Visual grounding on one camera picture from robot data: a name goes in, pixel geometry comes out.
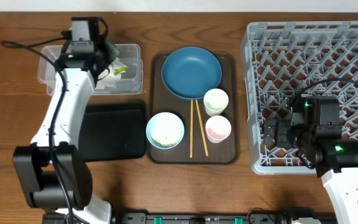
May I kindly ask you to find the yellow green snack wrapper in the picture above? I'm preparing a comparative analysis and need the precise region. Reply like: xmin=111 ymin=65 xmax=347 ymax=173
xmin=113 ymin=65 xmax=128 ymax=75

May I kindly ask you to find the white napkin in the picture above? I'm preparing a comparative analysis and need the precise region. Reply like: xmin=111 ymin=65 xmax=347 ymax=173
xmin=96 ymin=58 xmax=124 ymax=90

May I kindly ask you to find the white cup pink inside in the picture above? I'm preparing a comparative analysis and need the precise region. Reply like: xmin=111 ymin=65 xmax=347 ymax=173
xmin=205 ymin=116 xmax=232 ymax=143

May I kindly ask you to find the white cup green inside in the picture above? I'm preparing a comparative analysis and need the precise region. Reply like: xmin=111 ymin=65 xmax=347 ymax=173
xmin=203 ymin=88 xmax=229 ymax=116

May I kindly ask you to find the light blue bowl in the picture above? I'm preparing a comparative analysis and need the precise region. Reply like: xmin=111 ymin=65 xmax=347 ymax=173
xmin=145 ymin=112 xmax=185 ymax=149

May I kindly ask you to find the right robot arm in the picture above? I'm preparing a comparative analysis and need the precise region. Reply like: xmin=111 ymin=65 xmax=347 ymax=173
xmin=264 ymin=96 xmax=358 ymax=223

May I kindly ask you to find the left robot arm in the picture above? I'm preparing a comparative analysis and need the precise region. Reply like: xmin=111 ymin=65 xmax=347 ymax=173
xmin=13 ymin=40 xmax=119 ymax=223

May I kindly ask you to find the clear plastic waste bin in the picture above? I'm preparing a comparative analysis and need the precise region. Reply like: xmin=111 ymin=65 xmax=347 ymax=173
xmin=37 ymin=44 xmax=143 ymax=95

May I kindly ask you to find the grey dishwasher rack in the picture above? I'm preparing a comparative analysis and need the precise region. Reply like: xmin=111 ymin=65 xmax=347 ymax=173
xmin=241 ymin=21 xmax=358 ymax=175

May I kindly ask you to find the black waste tray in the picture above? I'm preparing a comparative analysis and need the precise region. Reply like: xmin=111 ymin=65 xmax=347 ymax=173
xmin=79 ymin=103 xmax=146 ymax=162

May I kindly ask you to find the brown serving tray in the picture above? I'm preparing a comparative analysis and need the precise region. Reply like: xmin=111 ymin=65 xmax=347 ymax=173
xmin=148 ymin=52 xmax=240 ymax=165

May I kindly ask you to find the right wooden chopstick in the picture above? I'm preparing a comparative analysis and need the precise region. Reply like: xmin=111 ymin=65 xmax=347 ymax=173
xmin=195 ymin=100 xmax=209 ymax=157

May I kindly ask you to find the wooden chopstick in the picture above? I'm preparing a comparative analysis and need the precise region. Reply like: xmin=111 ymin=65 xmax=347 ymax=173
xmin=190 ymin=100 xmax=194 ymax=158
xmin=195 ymin=100 xmax=209 ymax=157

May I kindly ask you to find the dark blue plate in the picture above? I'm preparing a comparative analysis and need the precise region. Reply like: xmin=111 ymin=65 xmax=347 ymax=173
xmin=162 ymin=47 xmax=223 ymax=100

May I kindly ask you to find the left wooden chopstick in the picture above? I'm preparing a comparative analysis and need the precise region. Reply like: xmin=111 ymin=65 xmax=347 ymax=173
xmin=190 ymin=100 xmax=194 ymax=158

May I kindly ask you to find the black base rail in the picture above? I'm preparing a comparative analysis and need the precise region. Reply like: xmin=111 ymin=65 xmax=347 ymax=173
xmin=116 ymin=213 xmax=337 ymax=224

